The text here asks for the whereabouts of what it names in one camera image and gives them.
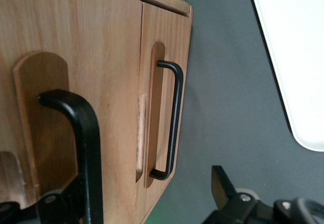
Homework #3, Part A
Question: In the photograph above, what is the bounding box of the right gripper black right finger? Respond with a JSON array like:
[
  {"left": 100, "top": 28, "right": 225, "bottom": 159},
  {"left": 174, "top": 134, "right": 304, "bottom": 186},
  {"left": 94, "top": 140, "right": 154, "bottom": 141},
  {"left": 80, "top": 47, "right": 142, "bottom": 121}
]
[{"left": 204, "top": 165, "right": 276, "bottom": 224}]

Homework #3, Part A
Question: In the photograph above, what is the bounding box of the black metal drawer handle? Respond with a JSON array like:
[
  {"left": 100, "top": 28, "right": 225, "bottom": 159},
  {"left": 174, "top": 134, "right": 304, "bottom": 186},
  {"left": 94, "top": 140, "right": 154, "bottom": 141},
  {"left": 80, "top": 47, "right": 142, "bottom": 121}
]
[
  {"left": 37, "top": 89, "right": 105, "bottom": 224},
  {"left": 148, "top": 60, "right": 184, "bottom": 181}
]

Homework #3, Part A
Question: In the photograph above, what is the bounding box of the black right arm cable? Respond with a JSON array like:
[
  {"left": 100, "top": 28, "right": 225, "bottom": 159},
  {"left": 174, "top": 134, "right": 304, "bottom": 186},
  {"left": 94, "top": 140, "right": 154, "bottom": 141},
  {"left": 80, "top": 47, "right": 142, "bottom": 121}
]
[{"left": 273, "top": 197, "right": 324, "bottom": 224}]

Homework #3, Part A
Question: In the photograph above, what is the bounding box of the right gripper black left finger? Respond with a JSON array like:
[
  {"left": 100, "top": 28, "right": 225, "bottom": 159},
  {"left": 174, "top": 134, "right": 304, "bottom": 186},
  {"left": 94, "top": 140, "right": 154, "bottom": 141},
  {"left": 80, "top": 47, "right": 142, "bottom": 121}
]
[{"left": 35, "top": 175, "right": 84, "bottom": 224}]

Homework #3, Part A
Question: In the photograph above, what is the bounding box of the cream plastic tray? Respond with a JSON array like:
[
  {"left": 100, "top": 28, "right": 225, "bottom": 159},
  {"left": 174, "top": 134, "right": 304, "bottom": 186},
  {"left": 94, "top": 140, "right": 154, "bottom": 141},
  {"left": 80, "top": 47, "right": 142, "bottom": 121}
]
[{"left": 247, "top": 0, "right": 324, "bottom": 152}]

